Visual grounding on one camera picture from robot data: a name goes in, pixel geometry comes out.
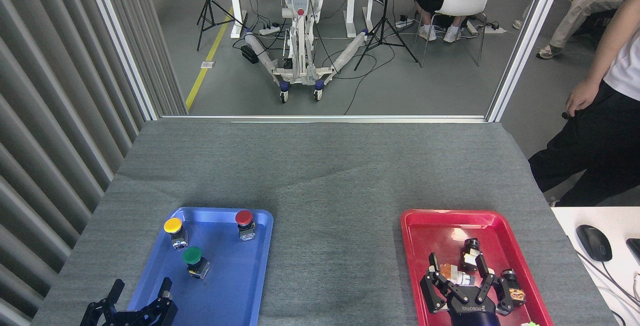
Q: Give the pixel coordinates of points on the standing person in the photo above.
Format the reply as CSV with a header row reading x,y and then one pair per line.
x,y
595,150

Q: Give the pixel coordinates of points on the red plastic tray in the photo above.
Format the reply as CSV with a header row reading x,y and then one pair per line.
x,y
430,231

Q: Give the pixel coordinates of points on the white power strip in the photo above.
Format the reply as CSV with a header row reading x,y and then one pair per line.
x,y
269,29

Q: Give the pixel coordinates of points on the person's hand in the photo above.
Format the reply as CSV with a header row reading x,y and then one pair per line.
x,y
582,96

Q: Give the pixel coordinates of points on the black computer mouse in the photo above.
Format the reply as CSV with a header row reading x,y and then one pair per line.
x,y
594,242

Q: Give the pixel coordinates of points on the black tripod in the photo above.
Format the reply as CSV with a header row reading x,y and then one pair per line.
x,y
207,5
384,30

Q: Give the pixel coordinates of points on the seated person with beige trousers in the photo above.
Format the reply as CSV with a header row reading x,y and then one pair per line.
x,y
585,0

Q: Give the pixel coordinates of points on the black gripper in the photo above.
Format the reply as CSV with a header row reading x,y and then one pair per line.
x,y
472,315
125,322

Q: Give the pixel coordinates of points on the white desk leg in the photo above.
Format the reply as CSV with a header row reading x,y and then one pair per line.
x,y
236,10
351,13

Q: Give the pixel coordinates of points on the black phone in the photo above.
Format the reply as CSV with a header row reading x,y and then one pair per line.
x,y
635,251

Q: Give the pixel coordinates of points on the green push button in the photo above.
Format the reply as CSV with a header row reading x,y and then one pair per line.
x,y
192,256

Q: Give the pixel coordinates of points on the silver post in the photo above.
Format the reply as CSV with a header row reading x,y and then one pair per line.
x,y
125,50
525,40

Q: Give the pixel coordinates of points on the yellow push button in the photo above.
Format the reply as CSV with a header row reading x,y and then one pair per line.
x,y
173,225

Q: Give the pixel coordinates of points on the small metal floor plate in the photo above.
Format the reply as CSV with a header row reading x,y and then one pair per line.
x,y
208,64

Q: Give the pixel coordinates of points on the blue plastic tray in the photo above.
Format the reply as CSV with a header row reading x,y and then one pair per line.
x,y
230,286

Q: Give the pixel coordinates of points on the black switch with orange base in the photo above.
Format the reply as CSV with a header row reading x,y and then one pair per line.
x,y
515,291

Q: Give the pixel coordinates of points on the black knob switch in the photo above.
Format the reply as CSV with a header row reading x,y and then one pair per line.
x,y
470,253

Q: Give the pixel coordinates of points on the person's forearm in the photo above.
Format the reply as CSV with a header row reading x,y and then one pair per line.
x,y
612,40

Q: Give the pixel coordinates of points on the red push button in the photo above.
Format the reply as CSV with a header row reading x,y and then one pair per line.
x,y
243,217

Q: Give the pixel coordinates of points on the orange and white switch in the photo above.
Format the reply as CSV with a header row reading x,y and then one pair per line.
x,y
457,273

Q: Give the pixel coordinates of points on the white side table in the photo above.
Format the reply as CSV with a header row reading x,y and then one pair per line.
x,y
617,221

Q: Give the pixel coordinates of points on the silver rail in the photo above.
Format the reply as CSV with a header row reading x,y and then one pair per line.
x,y
325,118

